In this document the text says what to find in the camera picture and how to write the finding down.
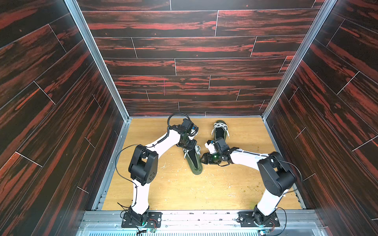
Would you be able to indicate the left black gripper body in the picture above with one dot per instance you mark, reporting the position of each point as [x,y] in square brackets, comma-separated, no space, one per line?
[187,143]

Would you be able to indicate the front aluminium frame rail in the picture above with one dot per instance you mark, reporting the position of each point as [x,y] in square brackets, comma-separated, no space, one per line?
[202,223]

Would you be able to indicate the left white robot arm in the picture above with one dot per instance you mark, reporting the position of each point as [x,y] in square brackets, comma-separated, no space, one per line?
[144,164]

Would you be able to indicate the green shoe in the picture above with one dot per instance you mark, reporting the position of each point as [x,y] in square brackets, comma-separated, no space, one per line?
[220,130]
[186,156]

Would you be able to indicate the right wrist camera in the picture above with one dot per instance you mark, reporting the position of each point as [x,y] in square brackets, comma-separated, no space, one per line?
[221,144]

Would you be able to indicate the aluminium corner post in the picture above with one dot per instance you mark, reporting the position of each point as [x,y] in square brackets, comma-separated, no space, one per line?
[314,29]
[89,40]

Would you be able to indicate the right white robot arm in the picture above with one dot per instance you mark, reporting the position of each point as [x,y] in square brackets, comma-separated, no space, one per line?
[277,176]

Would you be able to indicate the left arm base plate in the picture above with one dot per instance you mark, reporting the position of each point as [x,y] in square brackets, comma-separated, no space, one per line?
[141,219]

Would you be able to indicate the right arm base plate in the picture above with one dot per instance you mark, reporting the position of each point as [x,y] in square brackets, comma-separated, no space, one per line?
[253,219]

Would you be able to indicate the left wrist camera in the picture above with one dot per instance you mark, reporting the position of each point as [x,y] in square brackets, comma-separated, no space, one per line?
[189,125]

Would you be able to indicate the right aluminium corner post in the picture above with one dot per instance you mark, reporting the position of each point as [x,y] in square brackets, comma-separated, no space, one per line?
[314,29]

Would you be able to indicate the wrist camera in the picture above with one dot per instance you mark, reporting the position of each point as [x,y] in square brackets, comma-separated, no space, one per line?
[189,125]
[221,144]

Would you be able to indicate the left aluminium corner post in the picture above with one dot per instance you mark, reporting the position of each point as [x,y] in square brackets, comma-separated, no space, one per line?
[89,40]

